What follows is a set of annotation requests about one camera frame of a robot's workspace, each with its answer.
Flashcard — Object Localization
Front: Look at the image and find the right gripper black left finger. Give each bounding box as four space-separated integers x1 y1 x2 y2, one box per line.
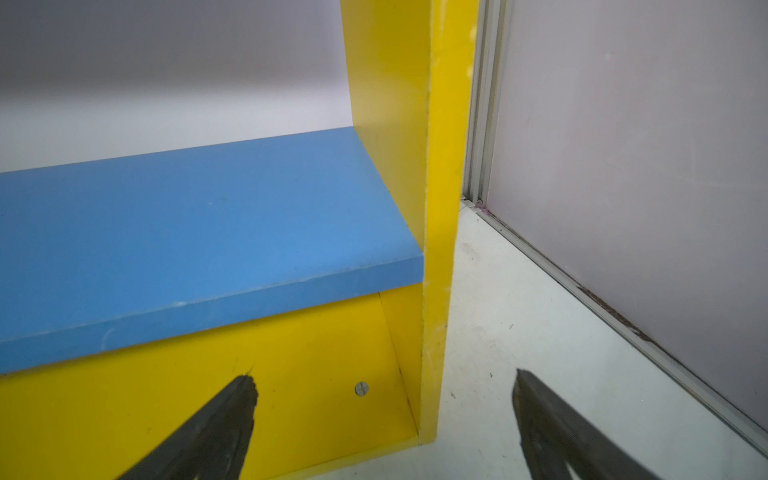
121 375 258 479

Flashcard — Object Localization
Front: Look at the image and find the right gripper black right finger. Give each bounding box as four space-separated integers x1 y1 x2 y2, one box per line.
512 369 657 480

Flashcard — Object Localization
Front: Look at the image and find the yellow shelf unit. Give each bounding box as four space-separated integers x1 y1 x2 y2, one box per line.
1 1 479 479

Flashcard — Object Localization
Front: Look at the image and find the aluminium frame rail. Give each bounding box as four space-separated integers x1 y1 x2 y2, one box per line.
463 1 767 452

